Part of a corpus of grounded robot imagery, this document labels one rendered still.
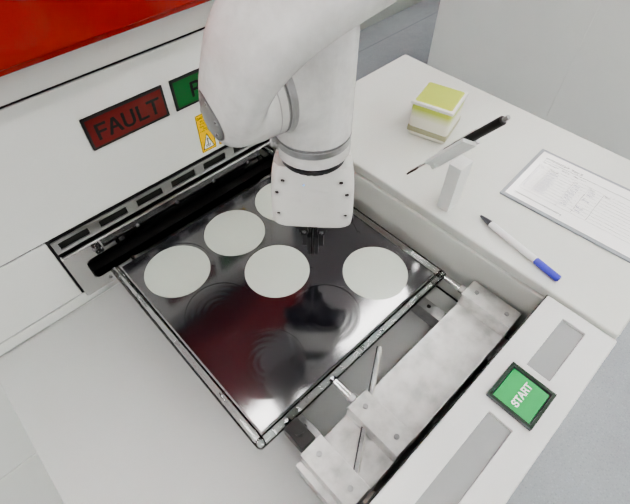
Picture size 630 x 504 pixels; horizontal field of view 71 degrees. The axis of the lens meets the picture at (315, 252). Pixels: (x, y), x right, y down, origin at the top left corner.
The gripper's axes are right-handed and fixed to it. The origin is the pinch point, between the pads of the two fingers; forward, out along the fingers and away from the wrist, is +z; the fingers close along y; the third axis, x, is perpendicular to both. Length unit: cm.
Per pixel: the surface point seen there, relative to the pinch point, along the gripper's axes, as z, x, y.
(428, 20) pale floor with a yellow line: 98, 289, 64
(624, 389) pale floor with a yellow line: 98, 22, 104
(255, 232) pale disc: 8.1, 7.4, -10.1
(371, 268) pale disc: 8.1, 1.1, 9.0
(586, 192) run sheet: 1.2, 12.9, 42.4
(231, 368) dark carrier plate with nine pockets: 8.2, -16.5, -9.9
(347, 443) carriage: 10.1, -24.6, 5.8
